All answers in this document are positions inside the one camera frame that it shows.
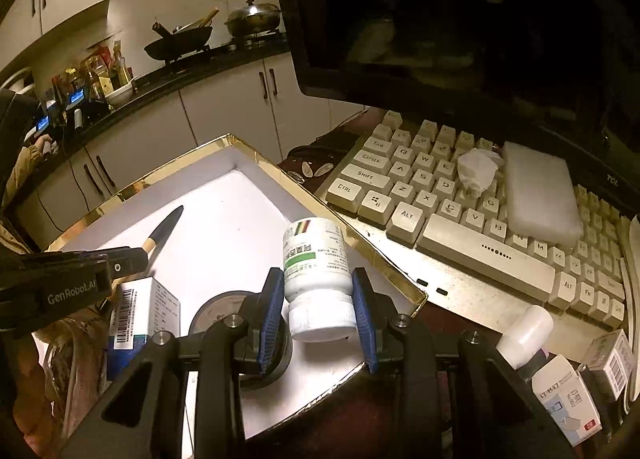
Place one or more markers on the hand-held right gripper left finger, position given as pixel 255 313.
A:
pixel 272 319

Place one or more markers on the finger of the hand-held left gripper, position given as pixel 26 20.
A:
pixel 127 261

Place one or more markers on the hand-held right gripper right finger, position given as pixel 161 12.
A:
pixel 362 319

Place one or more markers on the white pill bottle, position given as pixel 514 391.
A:
pixel 315 269

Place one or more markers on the white box with gold rim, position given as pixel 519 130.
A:
pixel 225 209

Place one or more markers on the person's left forearm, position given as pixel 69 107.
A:
pixel 35 404

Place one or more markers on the blue and white box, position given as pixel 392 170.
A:
pixel 150 309

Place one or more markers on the dark tape roll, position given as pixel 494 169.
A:
pixel 220 309

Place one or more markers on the person's tan jacket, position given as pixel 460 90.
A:
pixel 15 199

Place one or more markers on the white computer keyboard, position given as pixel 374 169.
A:
pixel 450 244

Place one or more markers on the black appliance with blue display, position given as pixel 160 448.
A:
pixel 42 123
pixel 77 99

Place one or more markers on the small white dropper bottle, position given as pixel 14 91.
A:
pixel 525 334

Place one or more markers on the white bowl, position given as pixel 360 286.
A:
pixel 119 95

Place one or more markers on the crumpled white tissue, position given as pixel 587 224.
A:
pixel 477 169

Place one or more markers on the white kitchen base cabinets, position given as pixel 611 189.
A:
pixel 225 99

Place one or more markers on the group of condiment bottles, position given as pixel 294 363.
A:
pixel 100 69

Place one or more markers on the white foam block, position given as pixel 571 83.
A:
pixel 540 194

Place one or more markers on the white staples box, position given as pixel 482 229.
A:
pixel 565 399

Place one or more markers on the black wok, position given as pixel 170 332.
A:
pixel 180 41

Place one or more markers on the small barcode box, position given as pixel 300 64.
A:
pixel 612 359

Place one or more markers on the wooden spatula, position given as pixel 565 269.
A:
pixel 207 18

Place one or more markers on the steel pot with lid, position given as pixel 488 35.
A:
pixel 252 19

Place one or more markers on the black computer monitor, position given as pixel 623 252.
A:
pixel 450 14

